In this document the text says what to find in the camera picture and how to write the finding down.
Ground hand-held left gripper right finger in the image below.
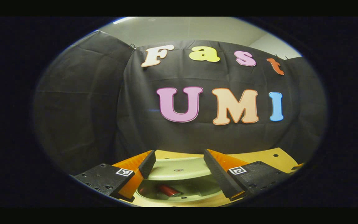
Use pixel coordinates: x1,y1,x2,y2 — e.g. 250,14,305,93
203,149,292,201

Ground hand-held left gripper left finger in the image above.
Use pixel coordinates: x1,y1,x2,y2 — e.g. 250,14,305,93
71,150,157,203

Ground red pop can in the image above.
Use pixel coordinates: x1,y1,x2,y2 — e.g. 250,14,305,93
157,184,183,198

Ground wooden desktop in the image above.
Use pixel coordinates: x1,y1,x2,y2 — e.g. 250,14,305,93
122,148,304,207

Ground black backdrop cloth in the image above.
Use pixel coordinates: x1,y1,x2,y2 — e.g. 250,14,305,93
33,30,328,175

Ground ceiling light panel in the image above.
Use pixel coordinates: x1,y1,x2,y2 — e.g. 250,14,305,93
113,17,136,25

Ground green desktop garbage bin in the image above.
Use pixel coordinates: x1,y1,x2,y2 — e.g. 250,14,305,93
134,156,227,203

